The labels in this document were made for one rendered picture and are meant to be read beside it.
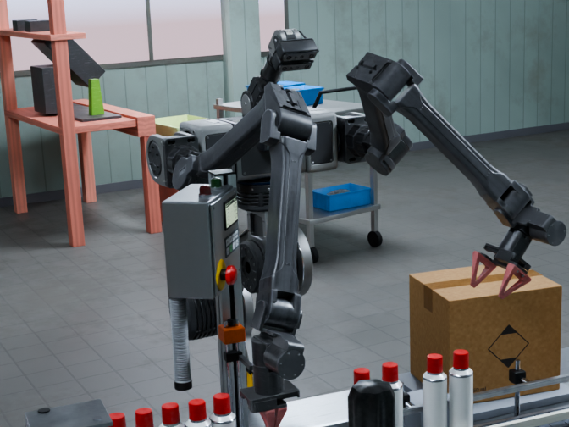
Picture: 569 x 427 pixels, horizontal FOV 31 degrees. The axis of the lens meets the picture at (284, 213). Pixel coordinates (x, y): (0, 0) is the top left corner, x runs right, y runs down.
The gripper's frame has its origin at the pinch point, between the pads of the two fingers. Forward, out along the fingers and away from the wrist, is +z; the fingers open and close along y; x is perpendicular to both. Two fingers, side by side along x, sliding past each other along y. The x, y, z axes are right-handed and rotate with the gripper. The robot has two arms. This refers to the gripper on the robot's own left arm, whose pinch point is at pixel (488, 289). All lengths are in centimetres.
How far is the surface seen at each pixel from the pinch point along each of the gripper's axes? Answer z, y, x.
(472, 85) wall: -303, -703, 477
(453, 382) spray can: 22.4, 9.9, -3.9
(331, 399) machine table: 40, -35, 6
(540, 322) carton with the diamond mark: -2.6, -5.9, 25.5
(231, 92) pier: -133, -692, 239
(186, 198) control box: 21, -4, -73
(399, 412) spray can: 33.8, 9.3, -12.0
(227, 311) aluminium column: 35, -10, -49
